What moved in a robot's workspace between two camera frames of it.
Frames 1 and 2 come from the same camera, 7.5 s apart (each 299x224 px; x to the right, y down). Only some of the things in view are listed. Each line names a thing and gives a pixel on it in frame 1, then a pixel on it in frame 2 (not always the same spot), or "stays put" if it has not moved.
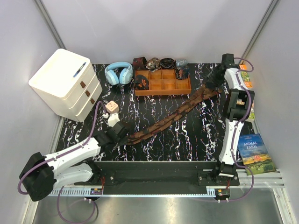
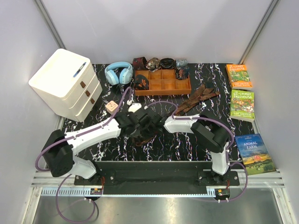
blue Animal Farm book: x=254 y=154 stays put
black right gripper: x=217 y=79 → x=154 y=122
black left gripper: x=124 y=141 → x=138 y=132
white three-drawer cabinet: x=69 y=82 stays put
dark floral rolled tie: x=181 y=73 stays put
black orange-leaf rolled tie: x=141 y=82 stays put
